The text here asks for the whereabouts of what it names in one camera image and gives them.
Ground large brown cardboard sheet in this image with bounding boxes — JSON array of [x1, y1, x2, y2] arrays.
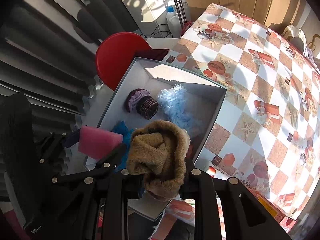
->
[[182, 0, 302, 32]]

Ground light blue fluffy scarf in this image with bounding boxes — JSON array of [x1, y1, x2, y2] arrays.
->
[[157, 84, 202, 132]]

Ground red round stool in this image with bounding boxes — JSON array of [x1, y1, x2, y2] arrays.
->
[[95, 32, 151, 91]]

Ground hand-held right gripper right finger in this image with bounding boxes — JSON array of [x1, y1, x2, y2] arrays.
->
[[179, 158, 292, 240]]

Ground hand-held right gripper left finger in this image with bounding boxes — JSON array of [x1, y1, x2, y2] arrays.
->
[[37, 169, 145, 240]]

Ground checkered printed tablecloth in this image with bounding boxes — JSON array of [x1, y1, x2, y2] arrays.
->
[[150, 3, 320, 228]]

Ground grey cardboard box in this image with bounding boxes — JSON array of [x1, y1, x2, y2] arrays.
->
[[85, 56, 228, 222]]

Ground purple knitted hat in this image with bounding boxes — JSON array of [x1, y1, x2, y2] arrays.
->
[[126, 88, 160, 120]]

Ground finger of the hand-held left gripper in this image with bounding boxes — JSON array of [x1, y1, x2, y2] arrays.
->
[[51, 143, 127, 185], [38, 131, 76, 166]]

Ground blue soft cloth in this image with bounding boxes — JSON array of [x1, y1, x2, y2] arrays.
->
[[111, 121, 137, 173]]

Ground white and grey shoe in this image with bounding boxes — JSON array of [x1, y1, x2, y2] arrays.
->
[[282, 24, 307, 56]]

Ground pink foam sponge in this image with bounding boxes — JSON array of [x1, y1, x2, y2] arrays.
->
[[78, 126, 124, 161]]

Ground black cable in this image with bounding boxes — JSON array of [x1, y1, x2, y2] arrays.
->
[[149, 23, 173, 38]]

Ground curved cane handle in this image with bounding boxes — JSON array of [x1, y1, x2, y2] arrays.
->
[[308, 33, 320, 57]]

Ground white bottle with blue cap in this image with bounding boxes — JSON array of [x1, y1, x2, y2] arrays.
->
[[166, 5, 183, 38]]

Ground brown fluffy cloth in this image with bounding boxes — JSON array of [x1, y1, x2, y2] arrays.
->
[[126, 119, 192, 202]]

